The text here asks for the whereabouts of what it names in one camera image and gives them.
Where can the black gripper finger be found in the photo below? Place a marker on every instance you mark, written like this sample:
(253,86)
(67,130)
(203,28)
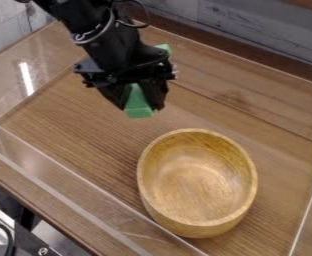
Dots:
(155,90)
(117,94)

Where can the brown wooden bowl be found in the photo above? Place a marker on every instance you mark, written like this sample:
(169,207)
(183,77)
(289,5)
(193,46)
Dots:
(198,182)

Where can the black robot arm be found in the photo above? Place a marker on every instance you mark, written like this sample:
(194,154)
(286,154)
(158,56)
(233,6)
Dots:
(86,12)

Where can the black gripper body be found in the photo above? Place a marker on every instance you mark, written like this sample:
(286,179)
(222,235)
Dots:
(121,59)

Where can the clear acrylic tray wall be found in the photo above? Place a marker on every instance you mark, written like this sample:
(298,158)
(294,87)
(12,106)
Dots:
(70,147)

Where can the green rectangular block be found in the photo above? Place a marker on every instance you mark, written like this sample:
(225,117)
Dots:
(138,107)

